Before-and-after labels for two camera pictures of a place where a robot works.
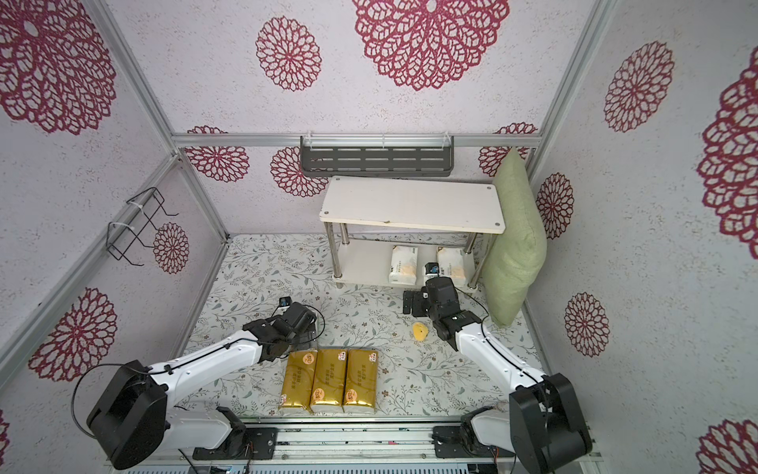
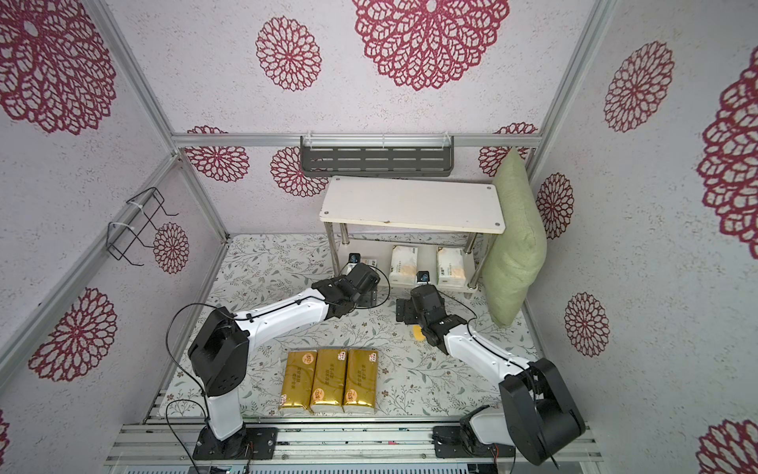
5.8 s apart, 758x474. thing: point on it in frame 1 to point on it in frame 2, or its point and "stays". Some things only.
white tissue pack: (451, 264) stays
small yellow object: (419, 331) stays
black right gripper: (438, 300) to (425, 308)
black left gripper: (309, 336) to (371, 295)
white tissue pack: (404, 265) stays
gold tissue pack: (299, 373) stays
